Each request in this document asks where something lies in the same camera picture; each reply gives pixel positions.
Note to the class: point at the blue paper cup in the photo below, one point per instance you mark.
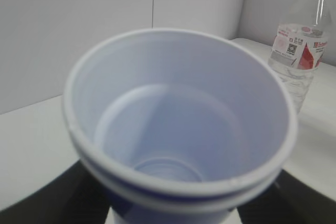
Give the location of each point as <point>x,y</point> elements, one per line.
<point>178,126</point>

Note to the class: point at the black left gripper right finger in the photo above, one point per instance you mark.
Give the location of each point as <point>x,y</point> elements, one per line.
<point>288,200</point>

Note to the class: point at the clear Wahaha water bottle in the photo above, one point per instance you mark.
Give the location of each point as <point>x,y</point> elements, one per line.
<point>302,36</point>

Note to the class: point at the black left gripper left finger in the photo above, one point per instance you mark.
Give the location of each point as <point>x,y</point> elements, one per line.
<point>73,197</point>

